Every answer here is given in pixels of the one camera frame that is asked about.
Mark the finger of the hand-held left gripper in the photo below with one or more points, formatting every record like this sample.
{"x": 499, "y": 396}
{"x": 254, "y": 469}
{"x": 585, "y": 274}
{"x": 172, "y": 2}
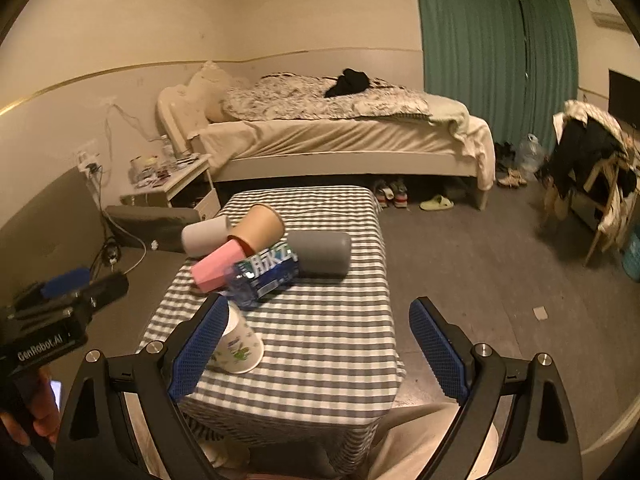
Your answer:
{"x": 107, "y": 287}
{"x": 65, "y": 282}

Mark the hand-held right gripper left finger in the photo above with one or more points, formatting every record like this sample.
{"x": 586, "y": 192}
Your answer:
{"x": 192, "y": 360}

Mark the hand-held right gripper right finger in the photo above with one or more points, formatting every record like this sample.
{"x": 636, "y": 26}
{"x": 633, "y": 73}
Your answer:
{"x": 440, "y": 355}

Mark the white printed paper cup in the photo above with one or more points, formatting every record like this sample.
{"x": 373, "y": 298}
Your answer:
{"x": 240, "y": 345}

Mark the pink cup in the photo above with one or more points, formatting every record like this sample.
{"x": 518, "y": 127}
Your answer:
{"x": 215, "y": 267}

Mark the light grey cup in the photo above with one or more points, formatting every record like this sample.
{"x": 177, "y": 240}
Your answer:
{"x": 202, "y": 235}

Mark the brown paper cup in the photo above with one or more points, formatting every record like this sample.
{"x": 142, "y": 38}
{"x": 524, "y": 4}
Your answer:
{"x": 257, "y": 227}

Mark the dark grey cup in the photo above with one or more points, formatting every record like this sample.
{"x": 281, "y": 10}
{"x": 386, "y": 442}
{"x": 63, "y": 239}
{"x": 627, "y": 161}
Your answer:
{"x": 320, "y": 252}

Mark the person's left hand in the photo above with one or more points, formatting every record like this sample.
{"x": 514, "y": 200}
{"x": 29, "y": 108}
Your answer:
{"x": 44, "y": 410}

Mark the floor power strip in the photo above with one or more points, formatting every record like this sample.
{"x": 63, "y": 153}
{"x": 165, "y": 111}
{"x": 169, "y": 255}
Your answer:
{"x": 111, "y": 254}

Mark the person's beige pants leg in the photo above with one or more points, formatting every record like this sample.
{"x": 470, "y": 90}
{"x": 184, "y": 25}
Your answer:
{"x": 425, "y": 440}

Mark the white paper scrap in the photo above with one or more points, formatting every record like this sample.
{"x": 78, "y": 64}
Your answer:
{"x": 540, "y": 312}

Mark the clear blue-label plastic bottle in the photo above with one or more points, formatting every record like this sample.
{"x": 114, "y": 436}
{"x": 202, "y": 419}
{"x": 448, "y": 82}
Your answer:
{"x": 265, "y": 272}

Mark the white nightstand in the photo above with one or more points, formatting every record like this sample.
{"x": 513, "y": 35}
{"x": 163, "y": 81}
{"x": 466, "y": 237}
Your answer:
{"x": 185, "y": 195}

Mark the grey checked tablecloth table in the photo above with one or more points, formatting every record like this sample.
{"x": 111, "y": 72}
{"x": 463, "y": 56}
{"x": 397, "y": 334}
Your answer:
{"x": 320, "y": 320}

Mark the nightstand clutter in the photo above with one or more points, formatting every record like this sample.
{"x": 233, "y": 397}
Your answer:
{"x": 160, "y": 167}

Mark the green slipper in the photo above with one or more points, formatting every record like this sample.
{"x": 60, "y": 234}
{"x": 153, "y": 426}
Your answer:
{"x": 436, "y": 203}

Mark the pair of sneakers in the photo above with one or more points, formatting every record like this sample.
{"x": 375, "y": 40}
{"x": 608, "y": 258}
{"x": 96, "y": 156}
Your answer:
{"x": 392, "y": 194}

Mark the beige shoes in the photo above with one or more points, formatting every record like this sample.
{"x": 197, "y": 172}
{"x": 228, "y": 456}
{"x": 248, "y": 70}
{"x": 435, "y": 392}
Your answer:
{"x": 511, "y": 178}

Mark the cream pillow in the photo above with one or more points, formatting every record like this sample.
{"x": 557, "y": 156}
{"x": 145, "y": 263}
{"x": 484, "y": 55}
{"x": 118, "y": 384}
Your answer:
{"x": 207, "y": 90}

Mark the wooden chair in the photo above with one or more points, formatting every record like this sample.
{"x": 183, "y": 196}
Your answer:
{"x": 607, "y": 210}

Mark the clear water jug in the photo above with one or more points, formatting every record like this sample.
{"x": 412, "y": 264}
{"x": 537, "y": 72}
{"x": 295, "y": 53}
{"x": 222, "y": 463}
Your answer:
{"x": 531, "y": 152}

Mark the beige bed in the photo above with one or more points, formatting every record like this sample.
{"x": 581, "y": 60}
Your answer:
{"x": 325, "y": 145}

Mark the black jacket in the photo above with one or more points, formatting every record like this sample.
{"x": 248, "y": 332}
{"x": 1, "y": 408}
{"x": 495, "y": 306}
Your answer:
{"x": 580, "y": 155}

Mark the patterned quilt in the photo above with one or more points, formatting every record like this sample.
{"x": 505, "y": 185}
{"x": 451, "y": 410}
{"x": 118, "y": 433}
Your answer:
{"x": 310, "y": 100}

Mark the black clothing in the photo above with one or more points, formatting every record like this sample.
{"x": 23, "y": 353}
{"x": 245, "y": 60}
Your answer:
{"x": 350, "y": 82}

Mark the green curtain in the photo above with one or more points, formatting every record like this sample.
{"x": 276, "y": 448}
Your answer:
{"x": 465, "y": 50}
{"x": 550, "y": 70}

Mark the black television screen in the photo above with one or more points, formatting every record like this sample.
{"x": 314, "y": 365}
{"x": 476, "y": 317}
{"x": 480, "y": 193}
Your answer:
{"x": 625, "y": 97}

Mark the white air conditioner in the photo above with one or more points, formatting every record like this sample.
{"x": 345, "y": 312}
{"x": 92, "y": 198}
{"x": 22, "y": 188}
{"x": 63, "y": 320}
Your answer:
{"x": 605, "y": 12}

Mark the wall power socket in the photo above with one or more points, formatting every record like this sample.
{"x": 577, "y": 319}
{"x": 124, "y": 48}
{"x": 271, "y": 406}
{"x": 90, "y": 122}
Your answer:
{"x": 87, "y": 162}

